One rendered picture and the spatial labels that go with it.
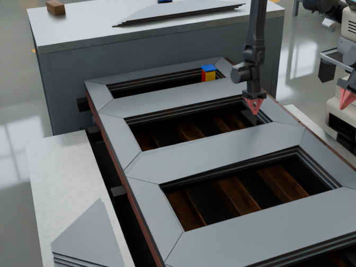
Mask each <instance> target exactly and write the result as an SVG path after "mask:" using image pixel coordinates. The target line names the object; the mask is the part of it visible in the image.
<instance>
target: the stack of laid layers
mask: <svg viewBox="0 0 356 267"><path fill-rule="evenodd" d="M199 76H202V68H196V69H190V70H185V71H181V72H175V73H169V74H164V75H158V76H152V77H146V78H141V79H135V80H131V81H125V82H119V83H114V84H108V85H106V86H107V88H108V90H109V92H110V94H111V93H114V92H119V91H125V90H130V89H134V88H140V87H145V86H151V85H156V84H162V83H168V82H173V81H179V80H182V79H188V78H194V77H199ZM84 87H85V90H86V92H87V94H88V97H89V99H90V102H91V104H92V106H93V109H94V111H95V113H96V116H97V118H98V120H99V122H100V125H101V127H102V129H103V132H104V134H105V136H106V138H107V141H108V143H109V145H110V148H111V150H112V152H113V154H114V157H115V160H116V161H117V164H118V166H119V169H120V171H121V173H122V176H123V178H124V180H125V182H126V185H127V187H128V189H129V192H130V194H131V196H132V198H133V201H134V203H135V205H136V208H137V210H138V212H139V215H140V217H141V219H142V221H143V224H144V226H145V228H146V231H147V233H148V236H149V238H150V240H151V242H152V245H153V247H154V249H155V252H156V254H157V256H158V259H159V261H160V263H161V265H162V267H166V266H165V264H164V261H163V259H162V257H161V255H160V253H159V250H158V248H157V246H156V243H155V241H154V239H153V237H152V234H151V232H150V230H149V228H148V226H147V223H146V221H145V219H144V216H143V214H142V212H141V209H140V207H139V205H138V203H137V200H136V198H135V196H134V193H133V191H132V189H131V187H130V185H129V182H128V180H127V178H126V176H125V173H124V172H129V171H130V169H131V168H132V167H133V166H134V164H135V163H136V162H137V160H139V158H140V157H141V156H143V155H147V154H151V153H155V152H160V151H163V150H167V149H171V148H174V147H178V146H183V145H186V144H190V143H194V142H197V141H202V140H205V139H209V138H213V137H217V136H221V135H225V134H229V133H232V132H236V131H240V130H244V129H240V130H235V131H231V132H227V133H222V134H218V135H214V136H210V137H205V138H200V139H196V140H192V141H187V142H183V143H179V144H175V145H170V146H165V147H161V148H156V149H152V150H147V151H144V152H142V150H141V149H140V147H139V145H138V143H137V141H136V139H135V137H134V135H133V133H132V132H131V130H130V127H133V126H137V125H141V124H146V123H151V122H155V121H161V120H166V119H170V118H176V117H180V116H184V115H188V114H194V113H198V112H203V111H208V110H213V109H218V108H223V107H227V106H231V105H237V104H241V103H242V104H243V105H244V106H245V107H246V108H247V109H248V110H249V111H250V112H251V113H252V111H251V109H250V107H249V106H248V104H247V102H246V100H245V98H244V97H242V94H240V95H234V96H229V97H224V98H221V99H216V100H211V101H205V102H200V103H195V104H190V105H185V106H180V107H177V108H171V109H166V110H161V111H156V112H151V113H146V114H141V115H136V116H133V117H127V118H124V120H125V122H126V124H127V126H128V128H129V130H130V132H131V134H132V136H133V138H134V139H135V141H136V143H137V145H138V147H139V149H140V151H141V152H140V153H139V154H138V155H137V156H136V157H135V159H134V160H133V161H132V162H131V163H130V164H129V165H128V166H127V167H126V168H125V170H123V169H122V167H121V164H120V162H119V160H118V158H117V155H116V153H115V151H114V149H113V146H112V144H111V142H110V140H109V137H108V135H107V133H106V130H105V128H104V126H103V123H102V121H101V119H100V117H99V114H98V112H97V110H96V108H95V105H94V103H93V101H92V99H91V96H90V94H89V92H88V90H87V87H86V85H85V83H84ZM111 96H112V94H111ZM112 98H113V96H112ZM113 99H114V98H113ZM252 114H253V113H252ZM254 116H255V117H256V118H257V119H258V120H259V121H260V122H261V123H262V124H266V123H270V122H273V121H272V120H271V119H270V118H269V117H268V116H267V115H266V114H265V113H264V112H263V111H261V110H260V109H259V111H258V113H257V114H256V115H254ZM259 126H260V125H259ZM253 127H256V126H253ZM249 128H252V127H249ZM245 129H248V128H245ZM292 157H297V158H298V159H299V160H300V161H301V162H302V163H303V164H304V165H305V166H306V167H307V168H308V169H309V170H310V171H311V172H312V173H313V174H314V175H315V176H316V177H317V178H318V179H319V180H320V181H321V182H322V183H323V184H324V185H325V186H326V187H327V188H329V189H330V190H334V189H337V188H341V187H343V186H341V185H340V184H339V183H338V182H337V181H336V180H335V179H334V178H333V177H332V176H331V175H329V174H328V173H327V172H326V171H325V170H324V169H323V168H322V167H321V166H320V165H319V164H318V163H317V162H316V161H315V160H314V159H312V158H311V157H310V156H309V155H308V154H307V153H306V152H305V151H304V150H303V149H302V148H301V147H300V146H299V145H297V146H293V147H290V148H286V149H283V150H279V151H276V152H272V153H269V154H265V155H262V156H258V157H254V158H251V159H247V160H244V161H241V162H237V163H233V164H230V165H226V166H223V167H219V168H216V169H213V170H209V171H205V172H202V173H198V174H195V175H191V176H187V177H184V178H181V179H177V180H174V181H170V182H166V183H162V184H159V187H160V189H161V191H162V193H163V195H164V197H165V198H166V200H167V202H168V204H169V206H170V207H171V205H170V203H169V201H168V199H167V197H166V195H165V193H164V191H163V190H167V189H171V188H175V187H178V186H182V185H186V184H190V183H194V182H198V181H202V180H206V179H210V178H213V177H217V176H221V175H225V174H229V173H233V172H237V171H241V170H245V169H248V168H252V167H256V166H260V165H264V164H268V163H273V162H277V161H280V160H283V159H287V158H292ZM171 209H172V211H173V213H174V216H175V217H176V219H177V221H178V223H179V225H180V226H181V228H182V230H183V232H185V231H184V229H183V227H182V225H181V224H180V222H179V220H178V218H177V216H176V214H175V212H174V210H173V208H172V207H171ZM355 244H356V231H355V232H351V233H348V234H345V235H342V236H339V237H336V238H332V239H329V240H327V241H324V242H320V243H317V244H314V245H311V246H307V247H304V248H301V249H299V250H296V251H292V252H289V253H286V254H283V255H280V256H276V257H273V258H271V259H268V260H265V261H261V262H258V263H255V264H252V265H248V266H245V267H289V266H292V265H295V264H298V263H301V262H304V261H307V260H310V259H313V258H316V257H319V256H322V255H325V254H328V253H332V252H335V251H338V250H341V249H343V248H346V247H349V246H352V245H355Z"/></svg>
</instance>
